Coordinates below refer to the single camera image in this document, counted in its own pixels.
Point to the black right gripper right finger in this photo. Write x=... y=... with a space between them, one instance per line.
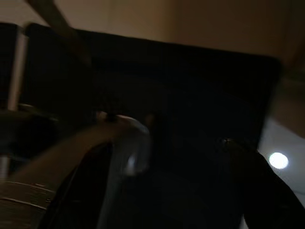
x=269 y=195

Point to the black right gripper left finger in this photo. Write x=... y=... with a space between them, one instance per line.
x=78 y=190

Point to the pink translucent measuring cup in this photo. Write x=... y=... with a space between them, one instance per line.
x=133 y=152

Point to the round white ceiling light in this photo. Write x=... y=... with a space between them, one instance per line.
x=277 y=160

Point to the silver metal pole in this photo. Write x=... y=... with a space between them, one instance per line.
x=17 y=69

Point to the black flat panel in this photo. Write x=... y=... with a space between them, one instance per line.
x=181 y=86

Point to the brown wooden bar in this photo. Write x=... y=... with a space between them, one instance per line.
x=64 y=33

